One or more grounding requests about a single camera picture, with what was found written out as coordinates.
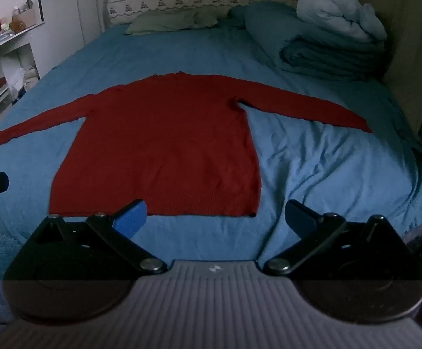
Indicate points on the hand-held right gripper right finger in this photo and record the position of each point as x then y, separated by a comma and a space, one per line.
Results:
299, 219

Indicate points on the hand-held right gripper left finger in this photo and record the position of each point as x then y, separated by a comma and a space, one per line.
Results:
131, 221

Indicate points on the red knit sweater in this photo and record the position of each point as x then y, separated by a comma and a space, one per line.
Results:
167, 145

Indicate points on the white shelving unit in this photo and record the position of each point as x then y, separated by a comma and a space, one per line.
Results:
3, 65

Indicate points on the folded blue blanket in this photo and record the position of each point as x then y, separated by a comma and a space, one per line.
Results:
333, 58

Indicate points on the brown cardboard box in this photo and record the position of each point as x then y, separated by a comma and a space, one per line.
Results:
24, 17

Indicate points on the blue pillow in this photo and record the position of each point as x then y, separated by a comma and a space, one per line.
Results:
265, 25

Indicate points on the green pillow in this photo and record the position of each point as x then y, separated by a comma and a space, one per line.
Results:
171, 21

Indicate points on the beige curtain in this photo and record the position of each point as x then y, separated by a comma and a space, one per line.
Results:
411, 43

